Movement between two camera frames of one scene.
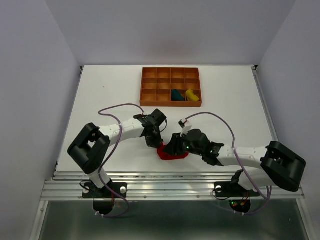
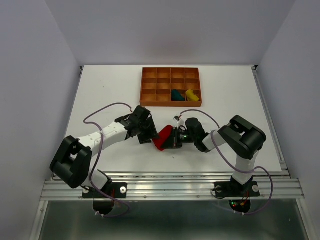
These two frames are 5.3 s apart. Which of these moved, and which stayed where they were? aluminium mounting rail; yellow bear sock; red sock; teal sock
Moved: red sock
Stayed: teal sock; aluminium mounting rail; yellow bear sock
